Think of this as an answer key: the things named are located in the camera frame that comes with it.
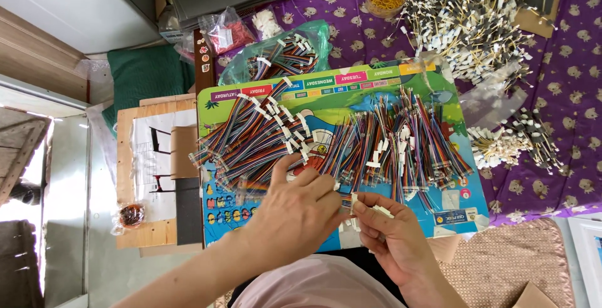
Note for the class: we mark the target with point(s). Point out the person's left hand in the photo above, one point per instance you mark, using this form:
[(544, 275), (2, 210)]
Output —
[(287, 218)]

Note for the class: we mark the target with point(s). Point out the person's right hand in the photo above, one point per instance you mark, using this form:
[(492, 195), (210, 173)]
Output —
[(399, 247)]

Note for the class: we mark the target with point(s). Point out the white plastic connector strip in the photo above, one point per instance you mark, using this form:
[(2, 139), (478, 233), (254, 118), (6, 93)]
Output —
[(383, 211)]

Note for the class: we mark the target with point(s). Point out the person's pink shirt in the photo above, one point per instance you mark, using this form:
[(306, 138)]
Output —
[(320, 284)]

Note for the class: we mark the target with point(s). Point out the black flat sheet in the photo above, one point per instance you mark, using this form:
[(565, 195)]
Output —
[(189, 211)]

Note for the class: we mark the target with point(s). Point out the pile of thin coloured harnesses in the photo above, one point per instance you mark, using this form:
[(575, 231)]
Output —
[(399, 148)]

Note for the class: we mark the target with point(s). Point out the beige woven mat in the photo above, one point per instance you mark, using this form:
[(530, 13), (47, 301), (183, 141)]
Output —
[(508, 261)]

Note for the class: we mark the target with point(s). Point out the brown cardboard piece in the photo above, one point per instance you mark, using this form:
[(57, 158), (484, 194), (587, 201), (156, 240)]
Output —
[(184, 152)]

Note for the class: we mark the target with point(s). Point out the colourful cartoon lap board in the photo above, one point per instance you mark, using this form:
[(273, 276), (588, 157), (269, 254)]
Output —
[(329, 96)]

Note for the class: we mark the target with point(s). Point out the brown cardboard scrap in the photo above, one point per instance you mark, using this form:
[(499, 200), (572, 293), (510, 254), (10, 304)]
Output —
[(534, 297)]

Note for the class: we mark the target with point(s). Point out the white printed paper sheet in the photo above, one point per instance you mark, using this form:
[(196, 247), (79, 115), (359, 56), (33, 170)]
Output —
[(150, 167)]

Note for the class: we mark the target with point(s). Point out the small bag with brown item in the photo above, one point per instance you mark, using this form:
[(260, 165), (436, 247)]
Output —
[(130, 215)]

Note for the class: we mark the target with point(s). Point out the light wooden board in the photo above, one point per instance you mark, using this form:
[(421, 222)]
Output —
[(126, 167)]

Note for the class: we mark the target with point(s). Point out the clear empty plastic bag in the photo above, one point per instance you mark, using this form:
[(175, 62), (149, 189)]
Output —
[(494, 98)]

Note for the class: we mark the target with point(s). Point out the plastic bag of red parts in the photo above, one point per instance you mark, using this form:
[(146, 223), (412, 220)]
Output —
[(226, 33)]

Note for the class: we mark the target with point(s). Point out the plastic bag of white connectors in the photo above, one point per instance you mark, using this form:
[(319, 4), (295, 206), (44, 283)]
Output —
[(266, 23)]

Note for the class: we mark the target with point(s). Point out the green cushion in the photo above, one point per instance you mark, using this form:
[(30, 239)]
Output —
[(143, 80)]

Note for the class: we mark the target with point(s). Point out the purple patterned cloth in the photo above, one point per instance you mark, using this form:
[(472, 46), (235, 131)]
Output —
[(564, 110)]

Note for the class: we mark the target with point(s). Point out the white cabinet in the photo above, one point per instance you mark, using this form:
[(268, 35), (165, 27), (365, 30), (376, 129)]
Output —
[(70, 2)]

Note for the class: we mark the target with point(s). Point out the dark wooden post with stickers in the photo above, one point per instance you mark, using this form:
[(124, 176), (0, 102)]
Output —
[(205, 63)]

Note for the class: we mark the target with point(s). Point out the white picture frame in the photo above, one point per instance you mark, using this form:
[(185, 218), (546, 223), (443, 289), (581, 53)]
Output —
[(588, 261)]

